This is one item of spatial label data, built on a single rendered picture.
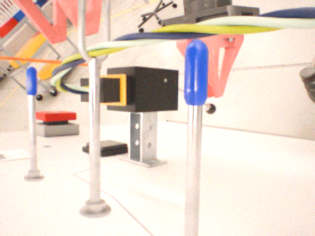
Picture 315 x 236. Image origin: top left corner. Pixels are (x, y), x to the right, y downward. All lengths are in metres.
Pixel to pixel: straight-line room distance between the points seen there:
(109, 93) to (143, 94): 0.03
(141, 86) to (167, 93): 0.03
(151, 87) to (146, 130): 0.04
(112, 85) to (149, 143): 0.08
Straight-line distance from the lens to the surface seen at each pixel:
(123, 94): 0.25
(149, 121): 0.28
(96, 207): 0.18
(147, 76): 0.27
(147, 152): 0.29
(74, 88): 0.24
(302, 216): 0.19
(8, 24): 4.38
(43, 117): 0.46
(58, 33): 0.28
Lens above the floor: 1.26
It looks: 34 degrees down
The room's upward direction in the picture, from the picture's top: 41 degrees counter-clockwise
